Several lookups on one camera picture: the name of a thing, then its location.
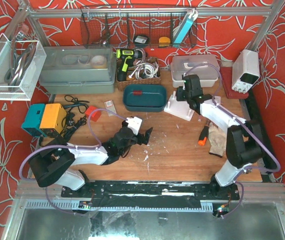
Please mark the white plastic storage box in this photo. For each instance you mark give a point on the white plastic storage box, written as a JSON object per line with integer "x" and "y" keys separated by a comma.
{"x": 183, "y": 63}

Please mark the white peg board fixture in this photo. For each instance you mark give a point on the white peg board fixture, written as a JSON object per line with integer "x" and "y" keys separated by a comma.
{"x": 178, "y": 109}

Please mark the yellow tape measure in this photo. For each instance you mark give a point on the yellow tape measure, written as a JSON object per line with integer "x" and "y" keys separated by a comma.
{"x": 164, "y": 42}

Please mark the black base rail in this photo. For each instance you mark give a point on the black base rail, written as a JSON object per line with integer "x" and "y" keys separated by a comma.
{"x": 151, "y": 195}

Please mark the yellow green cordless drill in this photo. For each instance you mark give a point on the yellow green cordless drill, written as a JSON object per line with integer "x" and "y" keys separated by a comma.
{"x": 127, "y": 58}

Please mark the clear acrylic box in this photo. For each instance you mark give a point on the clear acrylic box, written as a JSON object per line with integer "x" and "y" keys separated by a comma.
{"x": 21, "y": 64}

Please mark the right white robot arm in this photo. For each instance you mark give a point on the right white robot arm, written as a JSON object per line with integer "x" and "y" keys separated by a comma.
{"x": 242, "y": 148}

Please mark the red book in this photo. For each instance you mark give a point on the red book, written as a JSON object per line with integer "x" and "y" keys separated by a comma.
{"x": 226, "y": 73}

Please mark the black cable duct strip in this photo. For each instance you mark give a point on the black cable duct strip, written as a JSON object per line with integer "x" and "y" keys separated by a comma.
{"x": 255, "y": 114}

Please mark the black round tin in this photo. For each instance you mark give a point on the black round tin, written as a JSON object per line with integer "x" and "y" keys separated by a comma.
{"x": 141, "y": 41}

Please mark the white power supply unit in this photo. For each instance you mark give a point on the white power supply unit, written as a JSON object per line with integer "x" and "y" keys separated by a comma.
{"x": 245, "y": 71}

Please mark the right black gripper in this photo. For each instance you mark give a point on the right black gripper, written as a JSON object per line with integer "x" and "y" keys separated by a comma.
{"x": 180, "y": 93}

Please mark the black wire basket shelf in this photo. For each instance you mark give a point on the black wire basket shelf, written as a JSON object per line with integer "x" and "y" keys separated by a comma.
{"x": 117, "y": 25}

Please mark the teal box device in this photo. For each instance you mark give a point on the teal box device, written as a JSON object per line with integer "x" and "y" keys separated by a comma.
{"x": 33, "y": 120}

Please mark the teal plastic tray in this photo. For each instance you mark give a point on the teal plastic tray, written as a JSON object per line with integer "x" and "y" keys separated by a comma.
{"x": 153, "y": 99}

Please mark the red small block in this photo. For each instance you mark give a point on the red small block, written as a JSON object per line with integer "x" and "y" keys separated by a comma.
{"x": 93, "y": 113}

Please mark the blue white flat box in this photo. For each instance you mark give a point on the blue white flat box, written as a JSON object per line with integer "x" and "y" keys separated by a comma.
{"x": 183, "y": 28}

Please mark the white cube adapter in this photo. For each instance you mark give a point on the white cube adapter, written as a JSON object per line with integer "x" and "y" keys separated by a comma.
{"x": 217, "y": 100}

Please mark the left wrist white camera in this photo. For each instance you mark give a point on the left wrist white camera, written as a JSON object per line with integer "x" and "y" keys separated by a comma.
{"x": 133, "y": 123}

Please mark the orange black screwdriver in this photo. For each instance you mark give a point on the orange black screwdriver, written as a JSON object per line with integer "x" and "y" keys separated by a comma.
{"x": 204, "y": 134}

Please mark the small red spring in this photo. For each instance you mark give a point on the small red spring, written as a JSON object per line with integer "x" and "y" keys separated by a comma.
{"x": 137, "y": 92}

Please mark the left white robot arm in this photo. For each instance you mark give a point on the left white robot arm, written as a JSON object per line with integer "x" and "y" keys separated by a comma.
{"x": 53, "y": 165}

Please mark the small grey metal plate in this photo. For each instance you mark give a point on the small grey metal plate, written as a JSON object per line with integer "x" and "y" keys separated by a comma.
{"x": 110, "y": 107}

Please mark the yellow soldering station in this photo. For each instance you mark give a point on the yellow soldering station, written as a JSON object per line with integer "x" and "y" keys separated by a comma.
{"x": 52, "y": 118}

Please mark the grey plastic toolbox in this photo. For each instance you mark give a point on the grey plastic toolbox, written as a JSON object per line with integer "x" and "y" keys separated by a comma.
{"x": 78, "y": 70}

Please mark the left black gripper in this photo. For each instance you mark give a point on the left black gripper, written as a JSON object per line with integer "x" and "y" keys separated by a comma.
{"x": 139, "y": 138}

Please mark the wicker basket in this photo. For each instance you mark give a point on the wicker basket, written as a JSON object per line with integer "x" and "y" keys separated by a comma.
{"x": 154, "y": 80}

